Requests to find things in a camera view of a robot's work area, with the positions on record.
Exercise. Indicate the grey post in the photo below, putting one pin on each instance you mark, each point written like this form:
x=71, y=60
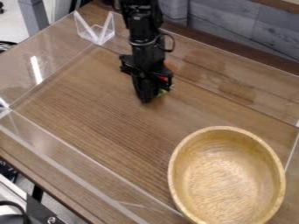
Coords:
x=34, y=15

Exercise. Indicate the brown wooden bowl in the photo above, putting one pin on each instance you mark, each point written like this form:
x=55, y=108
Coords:
x=226, y=177

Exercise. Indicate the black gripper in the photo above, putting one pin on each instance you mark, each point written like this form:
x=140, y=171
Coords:
x=144, y=65

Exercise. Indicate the clear acrylic tray enclosure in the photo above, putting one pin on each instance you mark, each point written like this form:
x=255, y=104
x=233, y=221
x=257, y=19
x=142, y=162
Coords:
x=95, y=147

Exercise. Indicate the black metal bracket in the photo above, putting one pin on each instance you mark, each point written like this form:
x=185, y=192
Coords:
x=39, y=214

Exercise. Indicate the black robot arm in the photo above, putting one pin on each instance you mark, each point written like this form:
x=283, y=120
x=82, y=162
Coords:
x=143, y=17

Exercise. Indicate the red toy with green stem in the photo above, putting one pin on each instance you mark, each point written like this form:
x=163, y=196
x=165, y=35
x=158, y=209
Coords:
x=162, y=90

